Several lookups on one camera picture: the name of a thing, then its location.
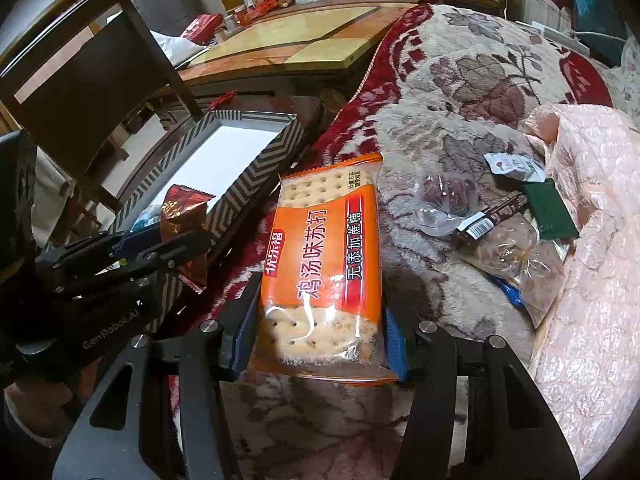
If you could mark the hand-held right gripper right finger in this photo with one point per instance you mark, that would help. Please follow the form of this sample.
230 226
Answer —
395 345

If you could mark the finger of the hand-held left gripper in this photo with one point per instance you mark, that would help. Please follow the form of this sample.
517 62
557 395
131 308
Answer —
130 241
165 255

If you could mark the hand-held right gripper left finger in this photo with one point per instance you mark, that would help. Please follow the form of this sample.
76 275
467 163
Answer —
245 335

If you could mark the blue snack packet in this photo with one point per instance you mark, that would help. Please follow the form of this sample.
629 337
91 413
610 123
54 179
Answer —
147 216

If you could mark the red snack packet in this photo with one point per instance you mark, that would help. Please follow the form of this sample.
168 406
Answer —
182 217

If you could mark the orange cracker packet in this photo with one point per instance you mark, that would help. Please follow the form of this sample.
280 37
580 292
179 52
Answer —
320 260

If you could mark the blue-edged cracker packet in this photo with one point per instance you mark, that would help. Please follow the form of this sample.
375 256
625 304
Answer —
510 290

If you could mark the chevron patterned box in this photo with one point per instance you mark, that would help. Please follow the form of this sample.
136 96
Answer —
260 170

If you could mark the clear bag of nuts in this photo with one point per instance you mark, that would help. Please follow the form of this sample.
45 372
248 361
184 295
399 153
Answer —
510 252

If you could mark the clear bag of red dates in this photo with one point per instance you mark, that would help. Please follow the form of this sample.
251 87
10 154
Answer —
445 192

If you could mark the dark brown snack packet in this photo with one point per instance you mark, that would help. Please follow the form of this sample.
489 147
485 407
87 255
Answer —
495 215

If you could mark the person's left hand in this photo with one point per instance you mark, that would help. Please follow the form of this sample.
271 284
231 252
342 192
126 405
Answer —
32 415

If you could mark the dark wooden chair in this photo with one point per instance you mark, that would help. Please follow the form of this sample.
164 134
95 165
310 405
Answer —
75 125

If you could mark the red tassel knot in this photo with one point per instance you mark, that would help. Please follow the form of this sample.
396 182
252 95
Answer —
225 99

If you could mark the white plastic bag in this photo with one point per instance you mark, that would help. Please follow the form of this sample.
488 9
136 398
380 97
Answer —
175 49

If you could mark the dark green snack packet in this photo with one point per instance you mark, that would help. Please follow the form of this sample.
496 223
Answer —
550 207

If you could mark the pink quilt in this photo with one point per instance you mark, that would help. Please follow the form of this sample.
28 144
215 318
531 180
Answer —
590 260

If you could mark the small white snack packet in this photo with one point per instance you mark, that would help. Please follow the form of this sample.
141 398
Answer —
512 166

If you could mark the red gift box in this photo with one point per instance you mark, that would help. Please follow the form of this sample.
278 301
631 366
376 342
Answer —
202 25

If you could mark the small glass jar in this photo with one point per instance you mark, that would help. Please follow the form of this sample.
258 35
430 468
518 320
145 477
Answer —
230 22

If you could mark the wooden table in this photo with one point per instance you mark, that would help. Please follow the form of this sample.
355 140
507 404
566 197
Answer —
310 40

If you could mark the floral bedsheet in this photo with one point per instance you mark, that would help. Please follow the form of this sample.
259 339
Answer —
625 85

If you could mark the white power strip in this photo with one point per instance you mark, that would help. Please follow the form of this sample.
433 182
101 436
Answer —
547 30

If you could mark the teal bag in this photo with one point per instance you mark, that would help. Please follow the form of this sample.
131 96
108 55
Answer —
600 25

